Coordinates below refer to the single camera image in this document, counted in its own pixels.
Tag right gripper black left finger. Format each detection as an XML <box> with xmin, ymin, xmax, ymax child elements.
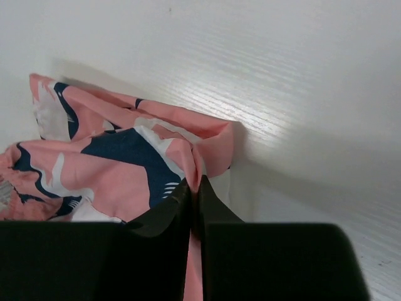
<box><xmin>1</xmin><ymin>181</ymin><xmax>191</xmax><ymax>300</ymax></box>

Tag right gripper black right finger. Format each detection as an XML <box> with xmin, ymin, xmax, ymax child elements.
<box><xmin>199</xmin><ymin>176</ymin><xmax>370</xmax><ymax>300</ymax></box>

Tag pink shark print shorts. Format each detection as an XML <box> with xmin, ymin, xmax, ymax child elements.
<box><xmin>1</xmin><ymin>74</ymin><xmax>234</xmax><ymax>300</ymax></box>

